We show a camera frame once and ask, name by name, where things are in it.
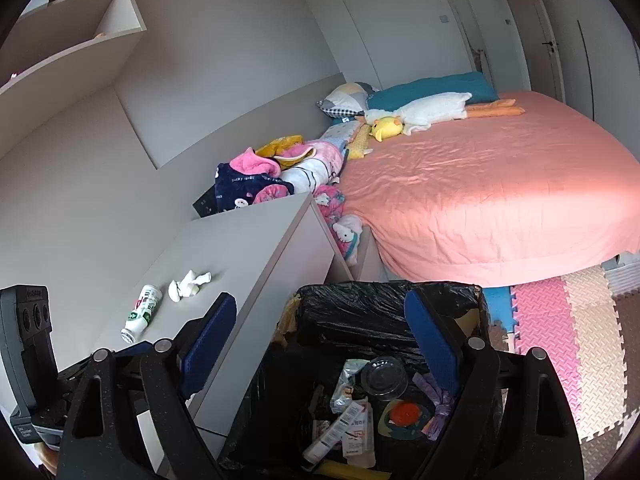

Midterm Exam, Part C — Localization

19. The white pink printed blanket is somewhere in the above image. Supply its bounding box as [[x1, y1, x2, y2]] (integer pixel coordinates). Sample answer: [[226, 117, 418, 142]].
[[280, 140, 351, 228]]

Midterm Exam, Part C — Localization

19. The blue foam floor mat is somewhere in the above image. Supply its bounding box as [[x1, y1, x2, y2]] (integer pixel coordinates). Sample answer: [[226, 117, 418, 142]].
[[482, 286, 518, 336]]

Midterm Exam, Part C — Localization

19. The silver snack wrapper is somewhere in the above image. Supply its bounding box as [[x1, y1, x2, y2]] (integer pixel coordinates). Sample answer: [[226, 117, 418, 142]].
[[330, 360, 371, 413]]

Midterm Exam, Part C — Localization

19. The patterned grey yellow pillow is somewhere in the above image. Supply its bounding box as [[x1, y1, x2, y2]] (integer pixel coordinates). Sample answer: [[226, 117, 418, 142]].
[[316, 82, 381, 120]]

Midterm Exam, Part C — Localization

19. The pile of clothes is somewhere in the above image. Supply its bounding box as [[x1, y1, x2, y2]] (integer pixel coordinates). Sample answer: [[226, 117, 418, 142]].
[[229, 142, 316, 206]]

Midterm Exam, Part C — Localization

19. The cream foam floor mat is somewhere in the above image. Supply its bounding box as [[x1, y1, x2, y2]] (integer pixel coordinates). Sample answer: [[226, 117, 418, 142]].
[[560, 265, 633, 428]]

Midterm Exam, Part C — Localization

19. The white door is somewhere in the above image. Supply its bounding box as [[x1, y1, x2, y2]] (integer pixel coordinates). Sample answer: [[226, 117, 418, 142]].
[[435, 0, 566, 103]]

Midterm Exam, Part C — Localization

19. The teal whale tape dispenser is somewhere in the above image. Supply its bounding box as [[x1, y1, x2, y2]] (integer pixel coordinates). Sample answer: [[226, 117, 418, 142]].
[[377, 397, 436, 441]]

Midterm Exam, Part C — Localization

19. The brown foam floor mat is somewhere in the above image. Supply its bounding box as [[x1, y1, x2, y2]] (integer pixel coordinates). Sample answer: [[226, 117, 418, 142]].
[[602, 260, 640, 426]]

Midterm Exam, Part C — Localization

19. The crumpled white tissue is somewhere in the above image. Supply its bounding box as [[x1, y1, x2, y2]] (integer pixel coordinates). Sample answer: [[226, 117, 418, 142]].
[[167, 270, 213, 303]]

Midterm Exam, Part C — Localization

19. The white goose plush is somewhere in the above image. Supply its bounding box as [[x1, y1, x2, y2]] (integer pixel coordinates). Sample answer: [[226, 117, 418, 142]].
[[362, 91, 526, 137]]

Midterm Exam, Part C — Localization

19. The cardboard box bin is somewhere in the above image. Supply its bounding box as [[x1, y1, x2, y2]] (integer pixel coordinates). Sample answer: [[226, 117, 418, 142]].
[[274, 290, 483, 348]]

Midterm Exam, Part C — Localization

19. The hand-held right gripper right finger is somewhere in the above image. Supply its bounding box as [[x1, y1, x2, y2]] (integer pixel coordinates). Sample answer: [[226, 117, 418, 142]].
[[404, 287, 586, 480]]

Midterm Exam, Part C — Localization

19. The white bottle red green label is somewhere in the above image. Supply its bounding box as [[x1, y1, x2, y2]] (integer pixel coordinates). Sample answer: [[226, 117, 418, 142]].
[[120, 284, 163, 343]]

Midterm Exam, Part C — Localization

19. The yellow plastic packet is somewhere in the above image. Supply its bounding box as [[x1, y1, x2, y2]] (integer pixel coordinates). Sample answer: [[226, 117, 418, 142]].
[[317, 460, 381, 480]]

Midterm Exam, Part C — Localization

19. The yellow duck plush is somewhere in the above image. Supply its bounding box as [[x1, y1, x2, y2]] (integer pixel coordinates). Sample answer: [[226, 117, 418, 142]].
[[369, 116, 405, 142]]

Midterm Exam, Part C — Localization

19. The pink foam floor mat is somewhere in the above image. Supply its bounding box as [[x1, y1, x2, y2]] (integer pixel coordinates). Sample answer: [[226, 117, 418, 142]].
[[510, 277, 626, 441]]

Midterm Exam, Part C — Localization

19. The teal pillow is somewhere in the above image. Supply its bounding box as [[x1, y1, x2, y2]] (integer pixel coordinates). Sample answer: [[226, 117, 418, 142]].
[[370, 71, 501, 111]]

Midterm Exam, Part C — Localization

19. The yellow cloth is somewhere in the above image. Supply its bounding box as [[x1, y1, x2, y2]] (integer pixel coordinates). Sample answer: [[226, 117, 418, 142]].
[[255, 135, 306, 158]]

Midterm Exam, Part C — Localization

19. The yellow corn plush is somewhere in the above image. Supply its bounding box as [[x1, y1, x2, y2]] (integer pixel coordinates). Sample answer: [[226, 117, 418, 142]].
[[347, 122, 373, 161]]

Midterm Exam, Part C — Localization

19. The black flat device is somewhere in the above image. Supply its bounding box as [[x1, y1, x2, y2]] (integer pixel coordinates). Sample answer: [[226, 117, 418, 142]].
[[192, 185, 221, 218]]

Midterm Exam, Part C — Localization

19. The black lined trash bin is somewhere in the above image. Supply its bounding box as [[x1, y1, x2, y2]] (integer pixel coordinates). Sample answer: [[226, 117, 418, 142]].
[[220, 282, 506, 480]]

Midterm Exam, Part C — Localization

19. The white cat plush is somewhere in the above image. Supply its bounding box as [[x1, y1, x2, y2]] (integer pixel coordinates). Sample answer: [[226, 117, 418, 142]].
[[332, 214, 364, 267]]

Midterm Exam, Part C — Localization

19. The clear plastic lid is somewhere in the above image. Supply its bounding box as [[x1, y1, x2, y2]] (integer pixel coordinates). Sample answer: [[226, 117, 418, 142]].
[[360, 356, 410, 402]]

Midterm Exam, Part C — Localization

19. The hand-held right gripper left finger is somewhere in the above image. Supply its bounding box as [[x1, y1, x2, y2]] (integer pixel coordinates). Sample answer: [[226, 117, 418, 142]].
[[57, 292, 238, 480]]

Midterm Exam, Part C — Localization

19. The purple plastic bag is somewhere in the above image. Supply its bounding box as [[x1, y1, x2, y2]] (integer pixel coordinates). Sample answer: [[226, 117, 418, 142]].
[[412, 372, 458, 441]]

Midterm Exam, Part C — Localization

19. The pink bed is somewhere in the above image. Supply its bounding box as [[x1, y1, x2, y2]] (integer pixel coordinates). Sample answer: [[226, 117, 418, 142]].
[[340, 91, 640, 288]]

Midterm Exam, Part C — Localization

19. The grey wall shelf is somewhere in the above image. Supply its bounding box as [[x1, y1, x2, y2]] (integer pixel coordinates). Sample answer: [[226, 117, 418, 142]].
[[0, 0, 148, 96]]

